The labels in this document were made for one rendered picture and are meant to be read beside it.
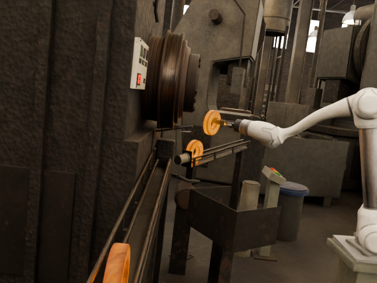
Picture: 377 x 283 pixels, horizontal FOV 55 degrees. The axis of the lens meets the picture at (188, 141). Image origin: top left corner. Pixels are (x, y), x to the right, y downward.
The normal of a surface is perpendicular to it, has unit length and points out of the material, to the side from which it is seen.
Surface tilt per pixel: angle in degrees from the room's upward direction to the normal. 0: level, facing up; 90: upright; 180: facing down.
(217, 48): 90
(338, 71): 92
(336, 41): 92
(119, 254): 14
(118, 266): 34
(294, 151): 90
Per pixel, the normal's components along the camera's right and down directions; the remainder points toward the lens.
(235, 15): -0.26, 0.10
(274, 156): 0.25, 0.15
